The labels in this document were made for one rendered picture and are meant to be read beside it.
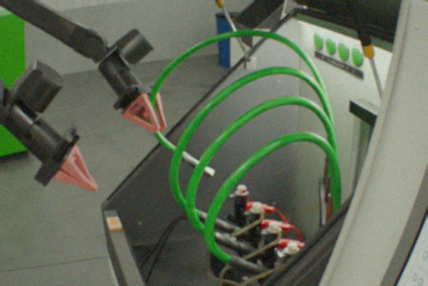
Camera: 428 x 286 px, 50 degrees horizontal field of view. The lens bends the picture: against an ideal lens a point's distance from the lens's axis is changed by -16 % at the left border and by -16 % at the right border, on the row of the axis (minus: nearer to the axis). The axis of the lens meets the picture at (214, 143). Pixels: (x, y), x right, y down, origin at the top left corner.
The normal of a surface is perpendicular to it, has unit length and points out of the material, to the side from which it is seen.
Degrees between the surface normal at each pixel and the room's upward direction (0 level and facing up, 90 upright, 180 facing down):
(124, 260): 0
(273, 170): 90
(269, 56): 90
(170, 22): 90
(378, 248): 76
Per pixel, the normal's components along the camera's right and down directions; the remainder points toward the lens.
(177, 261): 0.00, -0.93
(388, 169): -0.92, -0.11
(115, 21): 0.43, 0.32
